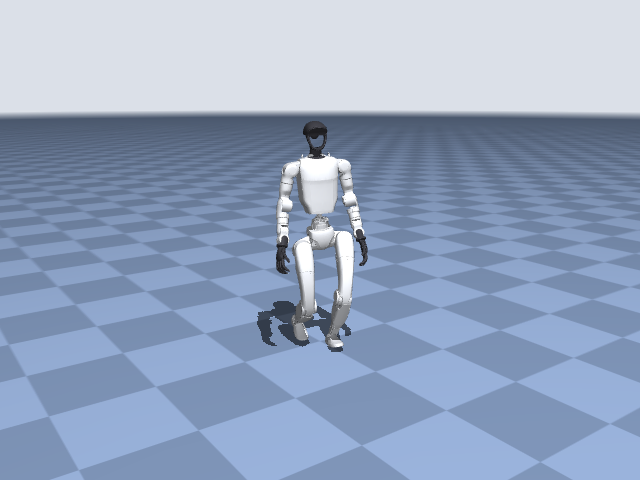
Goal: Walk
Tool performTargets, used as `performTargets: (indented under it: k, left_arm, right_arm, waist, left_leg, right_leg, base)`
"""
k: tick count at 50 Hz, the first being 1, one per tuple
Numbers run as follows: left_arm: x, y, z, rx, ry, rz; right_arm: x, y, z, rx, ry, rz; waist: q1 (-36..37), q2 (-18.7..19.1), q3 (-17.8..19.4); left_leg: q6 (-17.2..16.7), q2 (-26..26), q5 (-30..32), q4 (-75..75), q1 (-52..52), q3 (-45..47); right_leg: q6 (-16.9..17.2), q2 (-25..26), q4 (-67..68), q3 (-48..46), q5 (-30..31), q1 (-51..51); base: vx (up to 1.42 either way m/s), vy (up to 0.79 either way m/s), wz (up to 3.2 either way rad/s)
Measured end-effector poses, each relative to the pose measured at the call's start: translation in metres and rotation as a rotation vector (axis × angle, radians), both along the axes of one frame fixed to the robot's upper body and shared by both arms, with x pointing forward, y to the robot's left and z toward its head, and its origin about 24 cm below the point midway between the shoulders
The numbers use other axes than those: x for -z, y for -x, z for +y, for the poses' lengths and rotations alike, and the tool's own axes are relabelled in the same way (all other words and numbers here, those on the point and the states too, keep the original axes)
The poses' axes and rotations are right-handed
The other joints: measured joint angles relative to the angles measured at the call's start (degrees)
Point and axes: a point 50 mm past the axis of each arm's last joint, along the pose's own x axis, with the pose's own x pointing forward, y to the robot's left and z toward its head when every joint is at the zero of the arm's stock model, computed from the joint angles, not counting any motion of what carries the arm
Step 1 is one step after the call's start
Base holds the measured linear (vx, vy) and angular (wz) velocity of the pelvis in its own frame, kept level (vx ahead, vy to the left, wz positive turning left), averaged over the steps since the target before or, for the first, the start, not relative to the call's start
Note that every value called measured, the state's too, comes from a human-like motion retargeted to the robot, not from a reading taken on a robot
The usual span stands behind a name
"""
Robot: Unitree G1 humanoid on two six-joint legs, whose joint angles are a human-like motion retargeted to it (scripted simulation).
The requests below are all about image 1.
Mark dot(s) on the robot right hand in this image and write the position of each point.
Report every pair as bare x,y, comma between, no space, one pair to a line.
281,255

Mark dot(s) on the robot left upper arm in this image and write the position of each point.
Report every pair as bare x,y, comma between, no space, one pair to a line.
344,169

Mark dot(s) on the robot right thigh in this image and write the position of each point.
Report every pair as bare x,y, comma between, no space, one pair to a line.
304,260

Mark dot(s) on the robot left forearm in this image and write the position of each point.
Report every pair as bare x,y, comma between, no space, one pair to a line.
355,219

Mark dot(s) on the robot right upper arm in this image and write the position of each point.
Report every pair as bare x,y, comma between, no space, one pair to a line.
289,171

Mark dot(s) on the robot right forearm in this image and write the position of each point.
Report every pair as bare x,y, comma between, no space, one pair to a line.
282,222

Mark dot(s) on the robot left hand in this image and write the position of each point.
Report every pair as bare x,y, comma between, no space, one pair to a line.
361,239

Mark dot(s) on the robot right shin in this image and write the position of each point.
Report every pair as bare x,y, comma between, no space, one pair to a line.
300,314

